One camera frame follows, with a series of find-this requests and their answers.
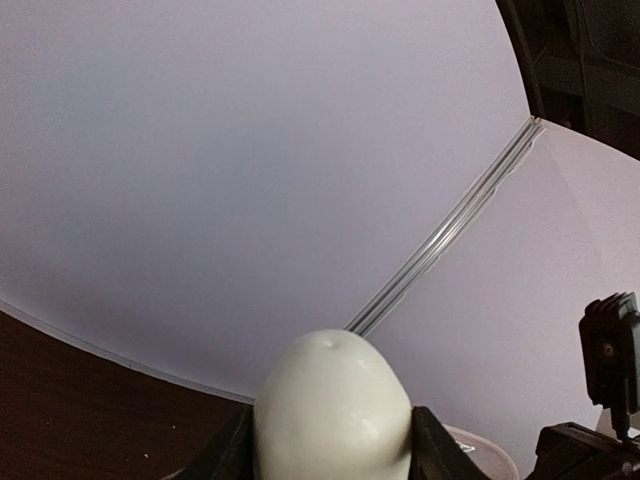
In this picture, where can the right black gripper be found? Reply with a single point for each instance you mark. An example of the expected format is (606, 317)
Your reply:
(569, 451)

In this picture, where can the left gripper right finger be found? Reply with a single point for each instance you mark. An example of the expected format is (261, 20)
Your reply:
(435, 455)

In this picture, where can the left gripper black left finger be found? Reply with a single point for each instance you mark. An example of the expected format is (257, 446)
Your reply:
(229, 454)

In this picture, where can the white eggplant toy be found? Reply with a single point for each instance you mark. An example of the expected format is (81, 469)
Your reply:
(332, 408)

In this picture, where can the clear zip top bag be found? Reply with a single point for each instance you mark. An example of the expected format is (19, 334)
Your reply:
(491, 459)

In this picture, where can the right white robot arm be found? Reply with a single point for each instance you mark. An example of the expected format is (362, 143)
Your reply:
(490, 339)

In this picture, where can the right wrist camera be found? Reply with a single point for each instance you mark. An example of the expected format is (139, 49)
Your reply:
(609, 334)

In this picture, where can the right aluminium frame post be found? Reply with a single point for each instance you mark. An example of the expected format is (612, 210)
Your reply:
(465, 212)

